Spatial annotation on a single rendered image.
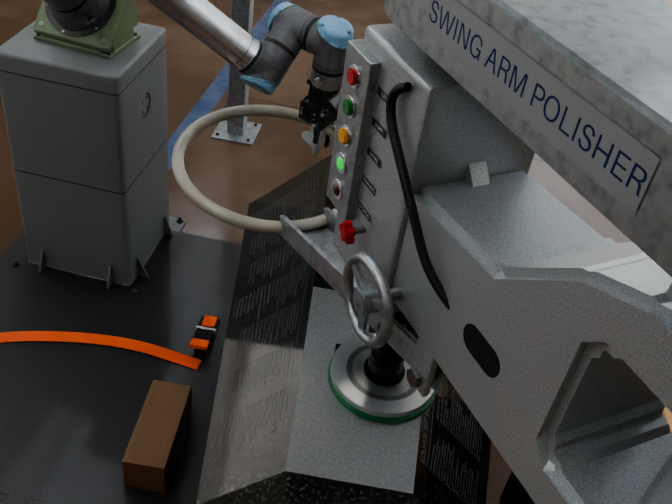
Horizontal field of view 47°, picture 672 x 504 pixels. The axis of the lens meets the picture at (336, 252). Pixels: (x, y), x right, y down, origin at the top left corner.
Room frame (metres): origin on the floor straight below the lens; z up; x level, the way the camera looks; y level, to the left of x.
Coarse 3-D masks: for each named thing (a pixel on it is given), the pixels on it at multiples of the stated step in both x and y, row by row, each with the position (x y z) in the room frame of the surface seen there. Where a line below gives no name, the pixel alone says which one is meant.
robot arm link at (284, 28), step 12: (276, 12) 1.84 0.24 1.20; (288, 12) 1.84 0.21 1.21; (300, 12) 1.84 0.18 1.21; (276, 24) 1.83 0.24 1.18; (288, 24) 1.81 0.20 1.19; (300, 24) 1.81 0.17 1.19; (312, 24) 1.80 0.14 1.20; (276, 36) 1.79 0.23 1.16; (288, 36) 1.80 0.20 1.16; (300, 36) 1.80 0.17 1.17; (288, 48) 1.78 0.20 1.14; (300, 48) 1.81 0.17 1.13
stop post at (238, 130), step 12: (240, 0) 3.17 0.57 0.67; (252, 0) 3.22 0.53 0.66; (240, 12) 3.17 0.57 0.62; (252, 12) 3.23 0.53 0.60; (240, 24) 3.17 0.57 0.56; (252, 24) 3.24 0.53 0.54; (240, 72) 3.17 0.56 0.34; (240, 84) 3.17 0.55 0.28; (228, 96) 3.18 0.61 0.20; (240, 96) 3.17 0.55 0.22; (228, 120) 3.18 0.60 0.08; (240, 120) 3.17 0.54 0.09; (216, 132) 3.16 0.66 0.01; (228, 132) 3.18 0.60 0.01; (240, 132) 3.17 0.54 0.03; (252, 132) 3.21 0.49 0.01; (252, 144) 3.12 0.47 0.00
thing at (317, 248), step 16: (288, 224) 1.35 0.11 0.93; (288, 240) 1.35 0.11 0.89; (304, 240) 1.28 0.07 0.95; (320, 240) 1.36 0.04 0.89; (304, 256) 1.27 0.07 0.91; (320, 256) 1.21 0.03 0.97; (336, 256) 1.28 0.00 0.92; (320, 272) 1.20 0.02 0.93; (336, 272) 1.15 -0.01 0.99; (336, 288) 1.14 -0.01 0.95; (368, 320) 1.02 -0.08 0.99; (400, 336) 0.93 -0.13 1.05; (400, 352) 0.92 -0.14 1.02; (416, 384) 0.82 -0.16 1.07; (432, 384) 0.84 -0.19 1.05
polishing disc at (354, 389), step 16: (336, 352) 1.08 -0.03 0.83; (352, 352) 1.09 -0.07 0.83; (368, 352) 1.10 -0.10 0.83; (336, 368) 1.04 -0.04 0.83; (352, 368) 1.05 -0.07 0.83; (336, 384) 1.00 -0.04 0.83; (352, 384) 1.00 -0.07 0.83; (368, 384) 1.01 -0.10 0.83; (400, 384) 1.02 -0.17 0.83; (352, 400) 0.96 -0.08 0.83; (368, 400) 0.97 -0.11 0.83; (384, 400) 0.98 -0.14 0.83; (400, 400) 0.98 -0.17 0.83; (416, 400) 0.99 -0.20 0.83; (384, 416) 0.95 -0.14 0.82; (400, 416) 0.95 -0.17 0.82
